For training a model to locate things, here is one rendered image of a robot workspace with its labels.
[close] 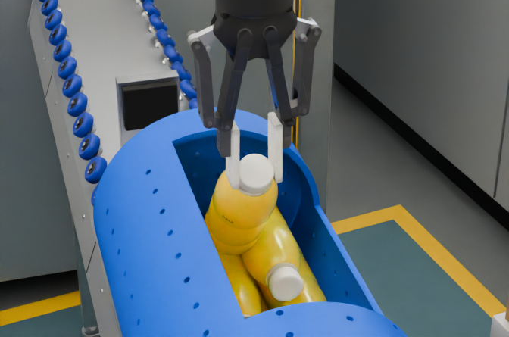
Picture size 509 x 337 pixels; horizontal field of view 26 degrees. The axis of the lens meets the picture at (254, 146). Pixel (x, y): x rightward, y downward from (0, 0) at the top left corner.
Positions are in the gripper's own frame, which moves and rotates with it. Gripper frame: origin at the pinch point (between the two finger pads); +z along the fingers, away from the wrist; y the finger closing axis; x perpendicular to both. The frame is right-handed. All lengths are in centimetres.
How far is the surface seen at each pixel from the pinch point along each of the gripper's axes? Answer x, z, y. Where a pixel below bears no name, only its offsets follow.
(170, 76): -62, 21, -3
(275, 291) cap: -2.5, 20.7, -3.3
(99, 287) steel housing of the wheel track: -37, 43, 14
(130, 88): -60, 22, 4
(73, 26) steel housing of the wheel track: -119, 36, 7
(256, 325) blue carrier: 18.3, 7.5, 4.7
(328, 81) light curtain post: -75, 33, -35
